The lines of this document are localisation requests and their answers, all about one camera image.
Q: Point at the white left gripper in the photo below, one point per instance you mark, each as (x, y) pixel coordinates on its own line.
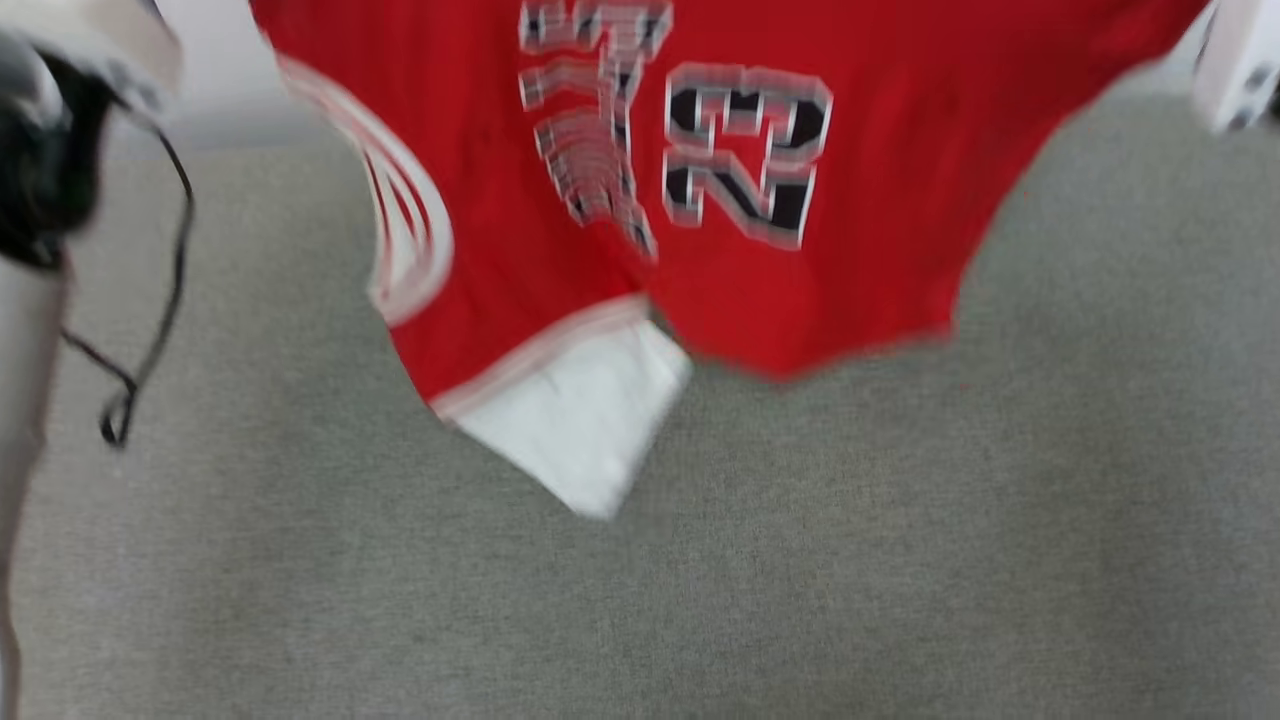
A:
(110, 45)

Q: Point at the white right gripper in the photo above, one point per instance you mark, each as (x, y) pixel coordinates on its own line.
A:
(1245, 50)

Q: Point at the red basketball jersey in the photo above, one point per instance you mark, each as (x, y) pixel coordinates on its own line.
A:
(900, 200)

